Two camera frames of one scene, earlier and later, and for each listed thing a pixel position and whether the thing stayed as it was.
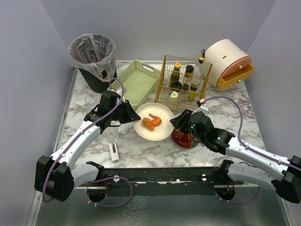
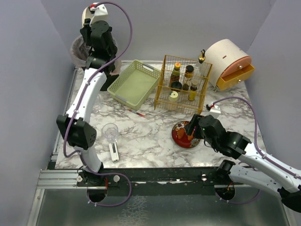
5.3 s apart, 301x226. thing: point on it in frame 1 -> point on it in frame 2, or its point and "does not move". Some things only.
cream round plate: x=154 y=124 -> x=87 y=14
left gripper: x=127 y=111 -> x=85 y=32
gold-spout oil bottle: x=202 y=71 does not move
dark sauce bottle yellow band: x=188 y=74 does not move
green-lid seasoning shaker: x=173 y=96 does not move
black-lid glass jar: x=177 y=84 does not move
